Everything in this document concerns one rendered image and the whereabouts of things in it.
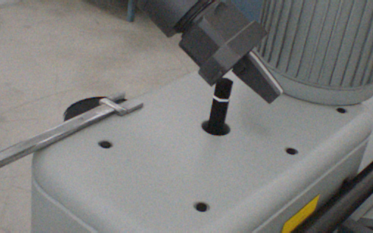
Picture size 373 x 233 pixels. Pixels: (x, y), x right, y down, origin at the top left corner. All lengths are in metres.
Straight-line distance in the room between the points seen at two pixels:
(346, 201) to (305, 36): 0.23
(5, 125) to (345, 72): 3.47
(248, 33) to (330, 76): 0.19
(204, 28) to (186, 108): 0.16
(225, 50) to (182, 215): 0.18
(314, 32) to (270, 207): 0.27
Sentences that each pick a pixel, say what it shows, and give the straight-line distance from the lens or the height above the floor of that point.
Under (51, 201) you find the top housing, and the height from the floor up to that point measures 1.85.
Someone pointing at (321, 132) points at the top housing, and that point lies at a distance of 0.83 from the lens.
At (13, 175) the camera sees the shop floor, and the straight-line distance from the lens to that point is 3.75.
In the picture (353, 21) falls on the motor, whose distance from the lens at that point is 0.85.
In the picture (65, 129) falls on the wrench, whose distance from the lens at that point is 0.73.
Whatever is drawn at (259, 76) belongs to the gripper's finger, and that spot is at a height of 1.98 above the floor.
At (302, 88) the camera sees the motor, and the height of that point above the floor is 1.91.
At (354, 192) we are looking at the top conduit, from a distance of 0.88.
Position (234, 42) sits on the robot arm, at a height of 2.02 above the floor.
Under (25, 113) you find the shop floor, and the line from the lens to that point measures 4.31.
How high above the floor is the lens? 2.30
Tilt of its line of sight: 31 degrees down
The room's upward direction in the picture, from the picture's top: 9 degrees clockwise
